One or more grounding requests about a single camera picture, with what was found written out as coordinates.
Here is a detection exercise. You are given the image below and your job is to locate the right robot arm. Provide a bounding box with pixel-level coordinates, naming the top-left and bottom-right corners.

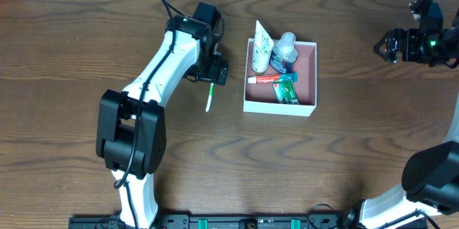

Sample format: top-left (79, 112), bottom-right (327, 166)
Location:
top-left (340, 0), bottom-right (458, 228)

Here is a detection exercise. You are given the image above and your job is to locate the Colgate toothpaste tube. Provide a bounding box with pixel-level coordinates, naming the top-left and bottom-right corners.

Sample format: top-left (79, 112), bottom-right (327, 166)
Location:
top-left (247, 73), bottom-right (298, 84)

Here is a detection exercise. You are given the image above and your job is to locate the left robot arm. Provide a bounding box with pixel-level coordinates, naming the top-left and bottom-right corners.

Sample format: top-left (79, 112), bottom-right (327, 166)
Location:
top-left (96, 2), bottom-right (229, 228)

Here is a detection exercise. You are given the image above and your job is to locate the white Pantene tube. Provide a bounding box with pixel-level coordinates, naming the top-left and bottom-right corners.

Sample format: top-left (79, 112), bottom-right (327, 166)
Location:
top-left (252, 20), bottom-right (274, 75)

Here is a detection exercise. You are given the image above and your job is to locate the green white toothbrush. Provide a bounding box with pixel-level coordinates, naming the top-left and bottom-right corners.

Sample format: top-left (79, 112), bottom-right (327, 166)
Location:
top-left (205, 83), bottom-right (214, 112)

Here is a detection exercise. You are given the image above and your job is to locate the white square cardboard box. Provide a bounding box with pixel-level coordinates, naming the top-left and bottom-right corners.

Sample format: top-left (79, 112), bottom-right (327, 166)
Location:
top-left (243, 38), bottom-right (318, 117)

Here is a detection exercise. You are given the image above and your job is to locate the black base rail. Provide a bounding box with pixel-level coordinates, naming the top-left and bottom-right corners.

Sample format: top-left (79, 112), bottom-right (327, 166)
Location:
top-left (67, 213), bottom-right (430, 229)

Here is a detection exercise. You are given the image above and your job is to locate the green Dettol soap box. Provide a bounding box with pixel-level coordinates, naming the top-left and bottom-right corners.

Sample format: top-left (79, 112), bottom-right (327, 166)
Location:
top-left (273, 80), bottom-right (300, 105)

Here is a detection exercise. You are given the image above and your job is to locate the blue foam soap bottle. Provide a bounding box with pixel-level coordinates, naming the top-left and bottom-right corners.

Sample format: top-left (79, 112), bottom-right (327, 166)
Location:
top-left (270, 32), bottom-right (298, 74)

